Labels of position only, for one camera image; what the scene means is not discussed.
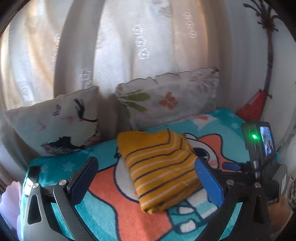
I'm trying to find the beige embroidered curtain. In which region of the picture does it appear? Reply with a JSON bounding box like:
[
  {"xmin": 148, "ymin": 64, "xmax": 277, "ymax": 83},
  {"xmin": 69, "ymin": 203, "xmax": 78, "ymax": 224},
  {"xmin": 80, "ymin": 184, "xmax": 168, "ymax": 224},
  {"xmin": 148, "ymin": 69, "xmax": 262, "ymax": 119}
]
[{"xmin": 0, "ymin": 0, "xmax": 232, "ymax": 112}]

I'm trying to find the yellow striped knit sweater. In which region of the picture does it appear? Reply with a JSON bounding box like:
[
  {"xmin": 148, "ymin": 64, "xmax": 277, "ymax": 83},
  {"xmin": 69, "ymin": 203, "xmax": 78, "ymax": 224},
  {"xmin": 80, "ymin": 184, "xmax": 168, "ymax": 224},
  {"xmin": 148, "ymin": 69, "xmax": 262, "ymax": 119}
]
[{"xmin": 116, "ymin": 129, "xmax": 201, "ymax": 214}]

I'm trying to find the pink shell chair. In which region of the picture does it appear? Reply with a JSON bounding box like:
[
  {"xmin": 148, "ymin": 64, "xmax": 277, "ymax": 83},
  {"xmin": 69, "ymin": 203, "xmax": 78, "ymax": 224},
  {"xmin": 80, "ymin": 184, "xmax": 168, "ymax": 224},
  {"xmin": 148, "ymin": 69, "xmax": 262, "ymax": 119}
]
[{"xmin": 1, "ymin": 181, "xmax": 22, "ymax": 240}]

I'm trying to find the white girl print pillow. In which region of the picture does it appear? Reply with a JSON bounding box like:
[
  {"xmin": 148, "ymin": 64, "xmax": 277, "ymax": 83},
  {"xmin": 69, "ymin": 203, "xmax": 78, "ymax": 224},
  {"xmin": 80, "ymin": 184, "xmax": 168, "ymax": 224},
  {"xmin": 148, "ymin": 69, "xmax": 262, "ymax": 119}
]
[{"xmin": 4, "ymin": 86, "xmax": 100, "ymax": 156}]

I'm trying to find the red object by wall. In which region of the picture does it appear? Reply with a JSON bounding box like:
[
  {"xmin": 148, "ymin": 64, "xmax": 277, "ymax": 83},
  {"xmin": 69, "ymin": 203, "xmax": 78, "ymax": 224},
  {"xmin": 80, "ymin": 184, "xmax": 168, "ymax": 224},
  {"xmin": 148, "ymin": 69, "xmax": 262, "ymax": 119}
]
[{"xmin": 235, "ymin": 89, "xmax": 266, "ymax": 121}]

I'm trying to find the person right hand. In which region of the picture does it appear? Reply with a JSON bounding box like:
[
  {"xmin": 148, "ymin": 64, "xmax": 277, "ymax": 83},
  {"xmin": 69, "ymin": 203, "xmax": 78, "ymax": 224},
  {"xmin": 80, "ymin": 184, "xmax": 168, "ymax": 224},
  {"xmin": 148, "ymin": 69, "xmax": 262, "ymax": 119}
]
[{"xmin": 268, "ymin": 196, "xmax": 290, "ymax": 233}]

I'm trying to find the turquoise fleece cartoon blanket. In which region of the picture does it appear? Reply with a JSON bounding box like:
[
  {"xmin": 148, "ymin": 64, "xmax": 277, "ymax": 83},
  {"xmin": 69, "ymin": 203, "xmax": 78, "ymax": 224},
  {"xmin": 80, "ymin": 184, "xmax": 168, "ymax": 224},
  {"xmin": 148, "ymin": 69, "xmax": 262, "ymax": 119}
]
[{"xmin": 21, "ymin": 109, "xmax": 250, "ymax": 240}]

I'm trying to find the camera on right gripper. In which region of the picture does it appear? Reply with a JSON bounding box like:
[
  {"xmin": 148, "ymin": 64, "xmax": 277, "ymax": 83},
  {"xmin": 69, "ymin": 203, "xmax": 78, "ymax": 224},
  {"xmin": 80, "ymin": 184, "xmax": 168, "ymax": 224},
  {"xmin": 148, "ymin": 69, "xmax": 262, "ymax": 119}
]
[{"xmin": 241, "ymin": 121, "xmax": 276, "ymax": 173}]

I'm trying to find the white floral leaf pillow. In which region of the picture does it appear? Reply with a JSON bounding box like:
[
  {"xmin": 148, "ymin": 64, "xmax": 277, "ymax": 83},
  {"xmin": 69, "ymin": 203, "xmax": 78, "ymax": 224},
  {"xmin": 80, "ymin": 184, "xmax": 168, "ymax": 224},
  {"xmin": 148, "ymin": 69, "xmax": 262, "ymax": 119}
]
[{"xmin": 115, "ymin": 68, "xmax": 219, "ymax": 131}]

